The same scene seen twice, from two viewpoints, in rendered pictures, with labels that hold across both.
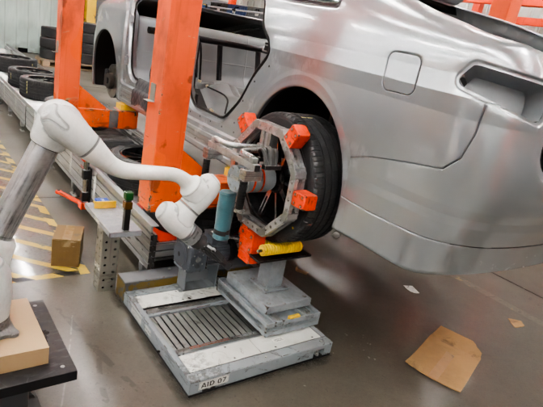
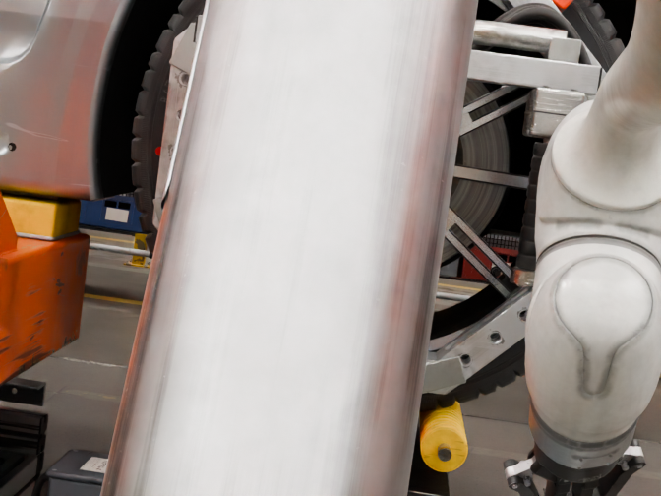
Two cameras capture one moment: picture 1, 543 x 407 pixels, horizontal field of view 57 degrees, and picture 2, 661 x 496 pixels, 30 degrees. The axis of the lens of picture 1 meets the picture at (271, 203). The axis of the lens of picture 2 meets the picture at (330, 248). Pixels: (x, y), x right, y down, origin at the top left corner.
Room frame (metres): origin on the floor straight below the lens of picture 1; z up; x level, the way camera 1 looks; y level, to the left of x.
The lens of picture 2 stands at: (1.41, 1.22, 0.88)
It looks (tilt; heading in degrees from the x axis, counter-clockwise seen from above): 6 degrees down; 312
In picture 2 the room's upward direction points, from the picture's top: 8 degrees clockwise
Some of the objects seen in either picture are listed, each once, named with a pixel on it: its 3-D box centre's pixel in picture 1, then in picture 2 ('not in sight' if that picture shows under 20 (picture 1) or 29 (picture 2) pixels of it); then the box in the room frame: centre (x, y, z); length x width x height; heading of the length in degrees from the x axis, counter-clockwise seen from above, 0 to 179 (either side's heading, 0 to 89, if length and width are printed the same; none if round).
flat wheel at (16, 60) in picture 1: (14, 63); not in sight; (8.04, 4.49, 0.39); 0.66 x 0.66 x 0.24
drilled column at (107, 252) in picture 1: (107, 253); not in sight; (2.51, 0.85, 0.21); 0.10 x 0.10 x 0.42; 39
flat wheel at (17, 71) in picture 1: (34, 78); not in sight; (6.95, 3.60, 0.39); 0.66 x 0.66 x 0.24
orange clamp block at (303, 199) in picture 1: (304, 199); not in sight; (2.13, -0.14, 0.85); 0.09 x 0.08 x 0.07; 39
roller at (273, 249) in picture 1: (280, 248); (441, 426); (2.34, -0.09, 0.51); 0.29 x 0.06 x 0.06; 129
